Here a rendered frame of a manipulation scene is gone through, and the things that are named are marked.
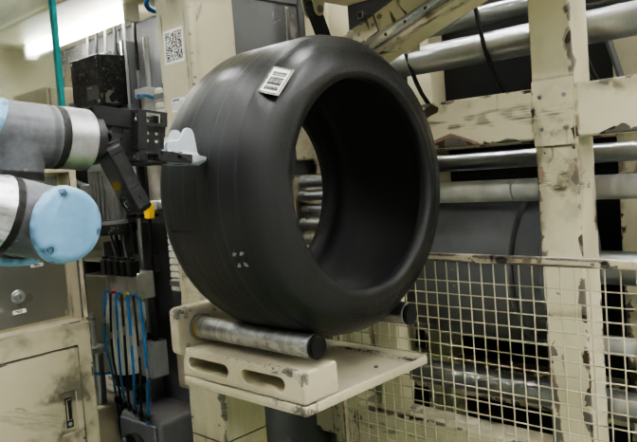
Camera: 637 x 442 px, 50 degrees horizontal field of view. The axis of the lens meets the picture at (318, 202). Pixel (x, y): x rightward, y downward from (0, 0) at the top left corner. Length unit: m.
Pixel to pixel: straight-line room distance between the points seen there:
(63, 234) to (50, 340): 0.89
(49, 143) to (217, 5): 0.72
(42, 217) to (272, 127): 0.45
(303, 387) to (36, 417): 0.72
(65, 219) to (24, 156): 0.17
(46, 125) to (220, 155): 0.29
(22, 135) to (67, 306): 0.86
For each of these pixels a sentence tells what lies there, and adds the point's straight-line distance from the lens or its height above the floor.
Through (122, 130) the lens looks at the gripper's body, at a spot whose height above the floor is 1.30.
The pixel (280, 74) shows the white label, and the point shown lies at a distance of 1.18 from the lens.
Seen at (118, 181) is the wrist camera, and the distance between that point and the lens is 1.08.
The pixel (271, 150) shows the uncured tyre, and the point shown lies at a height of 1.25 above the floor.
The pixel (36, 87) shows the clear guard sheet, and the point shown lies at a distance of 1.74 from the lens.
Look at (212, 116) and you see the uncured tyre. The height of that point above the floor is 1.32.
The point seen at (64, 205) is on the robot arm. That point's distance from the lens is 0.84.
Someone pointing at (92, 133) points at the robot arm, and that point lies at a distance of 1.03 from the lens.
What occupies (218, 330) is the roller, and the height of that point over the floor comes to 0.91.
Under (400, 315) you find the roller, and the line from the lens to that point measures 1.44.
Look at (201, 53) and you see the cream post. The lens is 1.56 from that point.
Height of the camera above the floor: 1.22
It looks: 3 degrees down
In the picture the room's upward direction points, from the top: 4 degrees counter-clockwise
